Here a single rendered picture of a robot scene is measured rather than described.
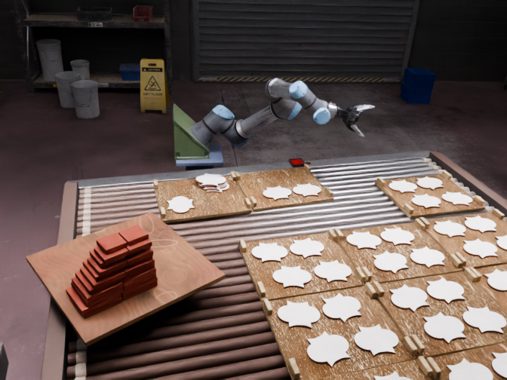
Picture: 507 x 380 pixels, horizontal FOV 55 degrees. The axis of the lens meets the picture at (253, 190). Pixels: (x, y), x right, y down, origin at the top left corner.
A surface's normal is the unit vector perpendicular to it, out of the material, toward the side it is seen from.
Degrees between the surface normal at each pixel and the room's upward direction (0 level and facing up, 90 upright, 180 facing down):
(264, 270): 0
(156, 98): 78
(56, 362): 0
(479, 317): 0
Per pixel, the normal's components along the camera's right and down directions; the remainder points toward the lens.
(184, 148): 0.14, 0.50
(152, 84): 0.06, 0.26
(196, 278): 0.04, -0.87
